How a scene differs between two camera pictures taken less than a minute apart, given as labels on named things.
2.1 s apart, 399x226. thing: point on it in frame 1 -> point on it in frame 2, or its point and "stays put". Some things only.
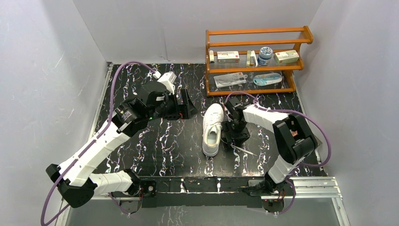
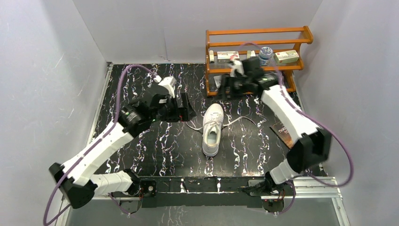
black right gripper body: (237, 130) -> (236, 86)
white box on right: (286, 57) stays put
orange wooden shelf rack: (253, 66) stays put
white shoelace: (243, 150) -> (219, 123)
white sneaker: (212, 122) stays put
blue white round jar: (265, 55) stays put
